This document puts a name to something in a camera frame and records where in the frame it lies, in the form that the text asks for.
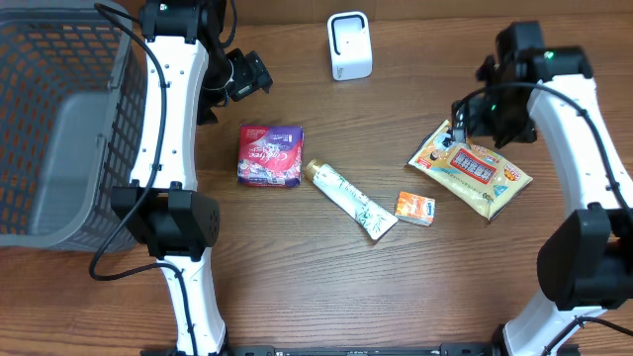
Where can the orange tissue pack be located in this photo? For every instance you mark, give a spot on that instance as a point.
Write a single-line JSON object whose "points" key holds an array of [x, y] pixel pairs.
{"points": [[415, 209]]}

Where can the white Pantene tube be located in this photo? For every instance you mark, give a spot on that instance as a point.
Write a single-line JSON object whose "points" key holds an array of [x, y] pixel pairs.
{"points": [[375, 220]]}

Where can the red purple pad pack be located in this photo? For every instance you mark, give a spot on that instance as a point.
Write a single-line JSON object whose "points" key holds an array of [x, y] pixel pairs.
{"points": [[270, 156]]}

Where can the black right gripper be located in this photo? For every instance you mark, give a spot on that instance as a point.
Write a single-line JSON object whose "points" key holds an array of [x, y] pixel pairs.
{"points": [[476, 125]]}

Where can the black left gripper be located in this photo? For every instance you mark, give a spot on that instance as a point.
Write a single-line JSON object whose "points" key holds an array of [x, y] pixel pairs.
{"points": [[253, 76]]}

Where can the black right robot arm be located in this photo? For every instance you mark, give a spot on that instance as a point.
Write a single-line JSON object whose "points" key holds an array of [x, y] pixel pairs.
{"points": [[584, 269]]}

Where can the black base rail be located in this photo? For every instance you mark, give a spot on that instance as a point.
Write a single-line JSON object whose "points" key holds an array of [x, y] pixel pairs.
{"points": [[449, 349]]}

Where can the dark grey plastic basket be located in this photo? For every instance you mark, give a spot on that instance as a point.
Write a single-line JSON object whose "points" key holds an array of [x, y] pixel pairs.
{"points": [[72, 105]]}

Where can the yellow white snack bag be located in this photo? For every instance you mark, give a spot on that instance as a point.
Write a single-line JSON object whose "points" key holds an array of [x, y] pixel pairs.
{"points": [[483, 179]]}

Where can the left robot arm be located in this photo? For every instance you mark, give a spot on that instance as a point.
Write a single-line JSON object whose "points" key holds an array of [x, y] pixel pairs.
{"points": [[190, 71]]}

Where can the white barcode scanner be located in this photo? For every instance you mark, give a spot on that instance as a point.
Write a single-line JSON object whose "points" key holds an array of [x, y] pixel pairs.
{"points": [[350, 47]]}

